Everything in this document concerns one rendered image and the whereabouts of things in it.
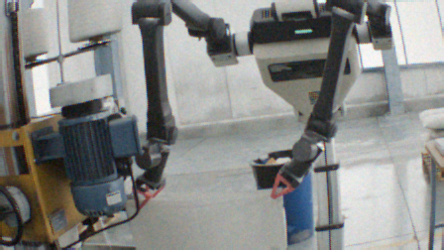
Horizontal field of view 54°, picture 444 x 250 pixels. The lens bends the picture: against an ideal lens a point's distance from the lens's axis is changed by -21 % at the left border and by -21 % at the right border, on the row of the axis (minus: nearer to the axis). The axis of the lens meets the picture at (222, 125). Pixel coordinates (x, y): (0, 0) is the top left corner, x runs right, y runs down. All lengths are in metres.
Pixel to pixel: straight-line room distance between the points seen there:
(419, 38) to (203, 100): 4.55
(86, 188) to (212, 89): 8.63
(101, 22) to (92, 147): 0.33
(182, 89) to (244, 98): 1.15
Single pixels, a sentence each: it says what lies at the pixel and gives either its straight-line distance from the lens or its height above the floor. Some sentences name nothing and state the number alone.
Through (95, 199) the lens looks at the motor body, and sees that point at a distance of 1.22.
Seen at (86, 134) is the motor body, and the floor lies 1.29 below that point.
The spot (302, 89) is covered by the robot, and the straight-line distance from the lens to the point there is 1.87.
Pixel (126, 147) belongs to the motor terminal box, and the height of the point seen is 1.24.
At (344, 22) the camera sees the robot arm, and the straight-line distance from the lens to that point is 1.29.
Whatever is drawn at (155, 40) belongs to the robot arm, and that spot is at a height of 1.48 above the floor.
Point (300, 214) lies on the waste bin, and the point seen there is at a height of 0.23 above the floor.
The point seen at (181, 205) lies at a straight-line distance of 1.52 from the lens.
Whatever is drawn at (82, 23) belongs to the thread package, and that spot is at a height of 1.57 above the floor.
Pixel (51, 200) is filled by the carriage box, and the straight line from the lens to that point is 1.32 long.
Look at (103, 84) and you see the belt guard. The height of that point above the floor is 1.39.
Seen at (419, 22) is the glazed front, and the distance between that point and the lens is 9.58.
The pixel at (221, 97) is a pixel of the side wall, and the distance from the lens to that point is 9.76.
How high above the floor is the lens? 1.41
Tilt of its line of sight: 7 degrees down
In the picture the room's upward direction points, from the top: 9 degrees counter-clockwise
